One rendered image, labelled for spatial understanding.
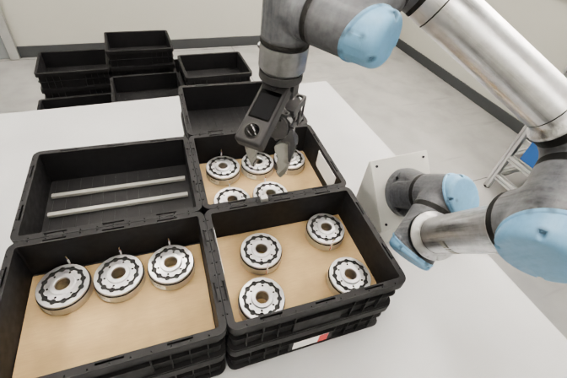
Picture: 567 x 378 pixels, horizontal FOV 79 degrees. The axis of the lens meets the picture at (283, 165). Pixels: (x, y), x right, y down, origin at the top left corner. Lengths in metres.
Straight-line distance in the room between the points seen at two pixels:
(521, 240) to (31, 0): 3.65
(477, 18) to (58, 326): 0.91
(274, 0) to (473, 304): 0.99
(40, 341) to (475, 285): 1.11
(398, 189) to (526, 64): 0.58
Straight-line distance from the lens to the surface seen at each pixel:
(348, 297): 0.77
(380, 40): 0.44
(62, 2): 3.72
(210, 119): 1.33
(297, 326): 0.81
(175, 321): 0.84
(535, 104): 0.59
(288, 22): 0.49
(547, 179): 0.59
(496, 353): 1.16
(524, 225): 0.55
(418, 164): 1.18
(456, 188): 0.95
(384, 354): 1.01
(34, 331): 0.91
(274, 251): 0.88
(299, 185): 1.09
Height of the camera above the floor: 1.59
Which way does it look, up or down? 42 degrees down
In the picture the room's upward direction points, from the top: 9 degrees clockwise
